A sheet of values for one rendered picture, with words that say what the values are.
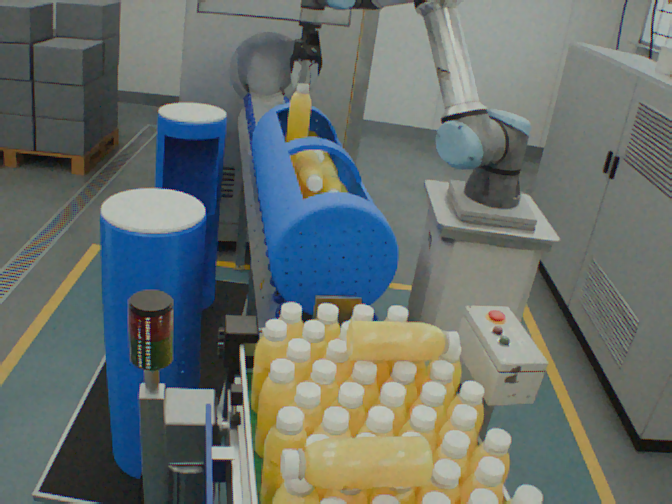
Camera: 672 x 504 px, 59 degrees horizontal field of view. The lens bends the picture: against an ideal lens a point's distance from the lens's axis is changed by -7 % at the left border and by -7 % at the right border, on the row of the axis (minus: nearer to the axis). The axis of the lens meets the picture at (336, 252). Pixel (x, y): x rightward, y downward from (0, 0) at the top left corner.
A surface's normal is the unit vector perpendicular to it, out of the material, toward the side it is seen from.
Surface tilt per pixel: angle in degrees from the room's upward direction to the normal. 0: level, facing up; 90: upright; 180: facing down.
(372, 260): 90
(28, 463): 0
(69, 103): 90
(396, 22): 90
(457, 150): 99
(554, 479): 0
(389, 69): 90
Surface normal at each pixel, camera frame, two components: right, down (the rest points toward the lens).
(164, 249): 0.44, 0.45
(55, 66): -0.04, 0.44
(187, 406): 0.14, -0.89
